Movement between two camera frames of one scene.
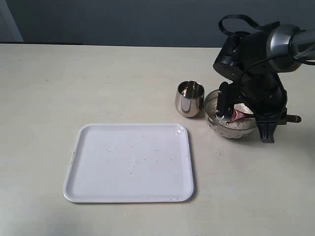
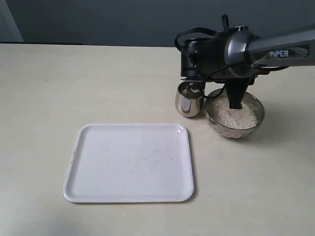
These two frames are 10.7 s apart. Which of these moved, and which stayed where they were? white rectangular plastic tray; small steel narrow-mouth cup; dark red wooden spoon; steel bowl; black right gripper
Moved: dark red wooden spoon; black right gripper
Stayed: steel bowl; small steel narrow-mouth cup; white rectangular plastic tray
